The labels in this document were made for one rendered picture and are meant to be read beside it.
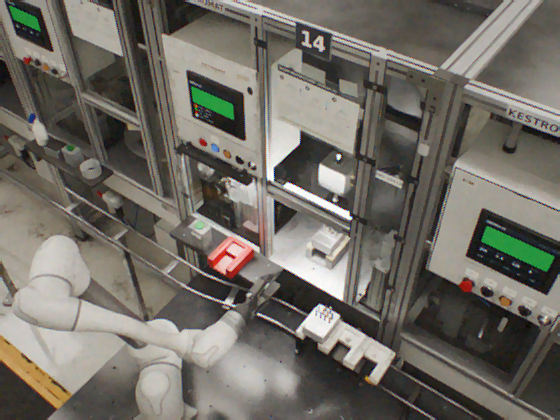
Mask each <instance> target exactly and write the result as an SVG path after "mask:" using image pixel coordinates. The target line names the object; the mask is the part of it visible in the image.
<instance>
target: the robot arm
mask: <svg viewBox="0 0 560 420"><path fill-rule="evenodd" d="M280 272H281V271H280V270H279V269H277V268H275V267H273V268H272V269H271V270H270V271H269V272H268V273H267V274H266V276H265V277H262V276H260V277H259V278H258V280H257V282H256V283H255V284H254V285H253V287H252V288H251V289H250V290H249V291H248V292H247V293H246V294H245V296H246V297H247V299H246V300H245V302H244V303H243V304H236V305H235V306H234V307H233V308H232V310H229V311H228V312H227V313H226V314H225V315H224V316H223V317H222V318H221V319H220V320H219V321H218V322H217V323H216V324H214V325H212V326H210V327H208V329H205V330H201V329H183V331H182V332H180V333H179V330H178V329H177V327H175V325H174V324H173V323H171V322H169V321H167V320H162V319H159V320H154V321H152V322H146V323H145V322H144V321H143V320H142V319H141V318H139V317H138V316H137V315H136V314H135V313H134V312H133V311H132V310H131V309H129V308H128V307H127V306H126V305H125V304H123V303H122V302H121V301H120V300H119V299H116V298H115V297H114V296H113V295H112V294H111V293H110V292H109V291H108V290H106V289H105V288H104V287H103V286H102V285H100V284H99V283H98V282H97V281H95V280H94V279H93V278H92V277H91V272H90V270H89V268H88V267H87V265H86V263H85V261H84V260H83V258H82V256H81V254H80V253H79V248H78V247H77V245H76V244H75V242H74V241H73V240H71V239H70V238H68V237H66V236H61V235H56V236H52V237H50V238H49V239H48V240H47V241H45V242H43V243H42V244H41V246H39V247H38V249H37V250H36V252H35V254H34V257H33V260H32V266H31V270H30V274H29V284H28V287H23V288H21V289H20V290H18V291H17V292H16V293H15V296H14V299H13V305H12V312H13V314H15V315H16V316H17V317H18V318H20V319H21V320H23V321H25V322H27V323H30V324H32V325H35V326H38V327H41V328H46V329H51V330H55V331H70V332H107V333H114V334H116V336H117V337H119V338H120V339H121V340H123V341H124V342H125V343H127V344H128V349H129V352H130V354H131V355H132V356H133V358H134V359H135V361H136V362H137V364H138V366H139V367H140V378H139V381H138V384H137V387H136V400H137V404H138V407H139V410H140V413H141V414H140V415H139V416H136V417H135V418H134V420H192V419H193V418H195V417H196V416H197V410H196V409H195V408H192V407H190V406H188V404H186V403H185V402H184V401H183V397H182V395H183V391H182V378H181V369H182V359H184V360H185V361H187V362H191V363H195V364H196V365H197V366H199V367H200V368H202V369H209V368H210V367H212V366H214V365H215V364H217V363H218V362H219V361H220V360H221V359H222V358H223V357H224V356H225V355H226V354H228V353H229V352H230V351H231V349H232V348H233V345H234V342H235V341H236V339H237V338H238V337H239V336H240V335H241V334H242V333H243V332H244V330H246V329H247V325H248V324H249V323H250V322H251V320H252V319H254V317H255V316H256V315H257V314H258V312H259V311H260V310H261V309H262V308H263V307H264V306H265V305H266V304H268V302H267V301H268V300H269V298H270V297H271V296H272V295H273V294H274V293H275V292H276V290H277V289H278V288H279V287H280V286H281V284H279V283H277V282H276V281H273V283H272V284H271V285H270V286H269V287H268V288H267V289H266V290H265V291H264V292H263V295H262V294H261V297H260V298H258V297H259V295H260V293H261V292H262V290H263V289H264V287H265V286H266V284H267V283H270V282H271V281H272V280H273V279H274V278H275V277H276V276H277V275H278V274H279V273H280ZM264 295H265V296H264ZM254 297H255V298H256V299H255V298H254Z"/></svg>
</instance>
